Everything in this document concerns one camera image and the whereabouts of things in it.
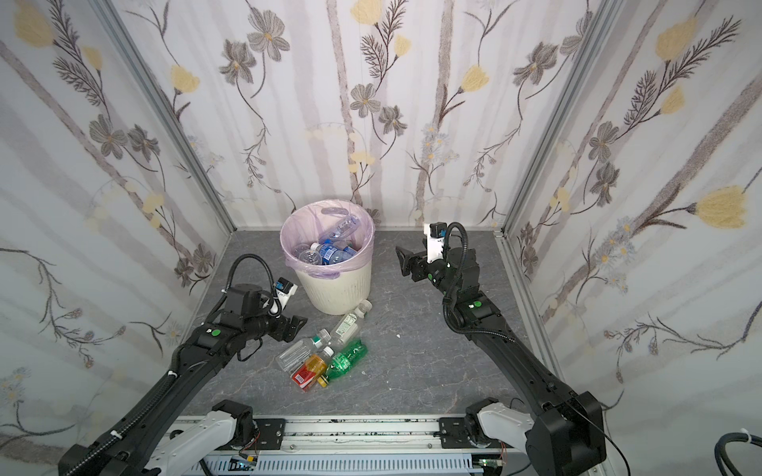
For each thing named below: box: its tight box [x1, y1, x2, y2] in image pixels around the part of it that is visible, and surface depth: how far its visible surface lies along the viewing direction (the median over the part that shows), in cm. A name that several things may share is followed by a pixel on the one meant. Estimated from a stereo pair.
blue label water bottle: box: [299, 249, 323, 265], surface depth 79 cm
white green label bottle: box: [330, 299, 374, 346], surface depth 90 cm
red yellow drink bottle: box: [290, 354, 330, 393], surface depth 81 cm
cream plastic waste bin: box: [279, 199, 377, 316], surface depth 89 cm
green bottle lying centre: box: [325, 339, 369, 381], surface depth 83 cm
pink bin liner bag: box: [279, 198, 376, 280], surface depth 90 cm
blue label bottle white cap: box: [309, 241, 358, 265], surface depth 84 cm
